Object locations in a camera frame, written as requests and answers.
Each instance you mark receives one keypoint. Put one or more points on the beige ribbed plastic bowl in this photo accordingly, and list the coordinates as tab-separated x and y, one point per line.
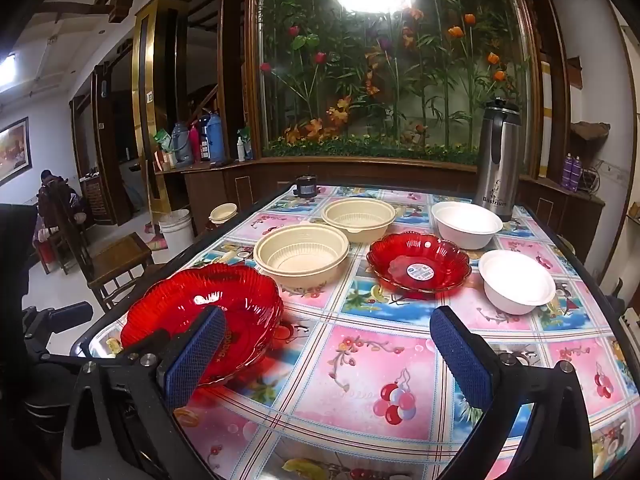
357	220
300	255

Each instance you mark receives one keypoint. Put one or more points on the stainless steel thermos jug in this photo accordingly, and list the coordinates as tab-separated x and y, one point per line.
497	170

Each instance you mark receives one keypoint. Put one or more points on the framed painting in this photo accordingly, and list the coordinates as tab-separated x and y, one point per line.
14	150

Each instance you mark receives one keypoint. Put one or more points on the ceiling light panel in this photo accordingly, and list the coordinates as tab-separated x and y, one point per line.
7	67

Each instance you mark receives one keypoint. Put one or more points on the large red glass plate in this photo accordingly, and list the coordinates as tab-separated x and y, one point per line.
240	295

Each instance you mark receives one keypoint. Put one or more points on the beige lidded jar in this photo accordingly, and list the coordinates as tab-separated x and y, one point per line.
223	212

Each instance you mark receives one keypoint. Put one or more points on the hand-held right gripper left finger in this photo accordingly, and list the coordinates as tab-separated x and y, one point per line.
195	360

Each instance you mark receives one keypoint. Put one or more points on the wooden chair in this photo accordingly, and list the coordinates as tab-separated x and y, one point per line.
120	257

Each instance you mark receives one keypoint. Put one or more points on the red glass plate with sticker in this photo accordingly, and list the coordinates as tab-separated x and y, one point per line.
392	260

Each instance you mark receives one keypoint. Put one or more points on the colourful printed tablecloth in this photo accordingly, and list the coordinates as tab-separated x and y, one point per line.
360	375

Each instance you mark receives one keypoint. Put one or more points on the small black device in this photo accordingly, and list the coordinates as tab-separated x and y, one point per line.
306	186

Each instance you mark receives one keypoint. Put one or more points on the green packet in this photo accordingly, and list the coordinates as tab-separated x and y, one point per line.
162	141

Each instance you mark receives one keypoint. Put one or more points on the white spray bottle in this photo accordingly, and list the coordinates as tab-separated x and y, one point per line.
241	149

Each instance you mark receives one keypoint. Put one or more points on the wooden wall shelf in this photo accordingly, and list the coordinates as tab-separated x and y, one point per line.
590	132

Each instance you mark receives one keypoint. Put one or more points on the white foam bowl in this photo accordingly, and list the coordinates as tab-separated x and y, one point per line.
465	220
515	275

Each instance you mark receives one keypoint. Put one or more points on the artificial flower glass display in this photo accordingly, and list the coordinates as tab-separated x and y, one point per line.
380	85

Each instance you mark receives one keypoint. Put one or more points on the white plastic bucket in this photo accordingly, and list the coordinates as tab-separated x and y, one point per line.
176	230

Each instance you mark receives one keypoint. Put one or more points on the red bottle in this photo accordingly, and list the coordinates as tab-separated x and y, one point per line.
195	142

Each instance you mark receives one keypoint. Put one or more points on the grey water jug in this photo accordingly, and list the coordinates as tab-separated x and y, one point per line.
182	145

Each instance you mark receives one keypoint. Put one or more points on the purple bottle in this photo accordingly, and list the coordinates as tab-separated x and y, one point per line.
577	174
566	172

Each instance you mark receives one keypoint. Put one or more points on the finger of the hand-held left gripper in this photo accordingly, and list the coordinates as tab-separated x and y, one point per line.
70	314

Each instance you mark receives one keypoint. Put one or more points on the gold framed wooden pillar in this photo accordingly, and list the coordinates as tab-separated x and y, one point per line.
142	110

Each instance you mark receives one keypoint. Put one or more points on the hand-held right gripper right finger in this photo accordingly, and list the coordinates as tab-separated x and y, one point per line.
462	360

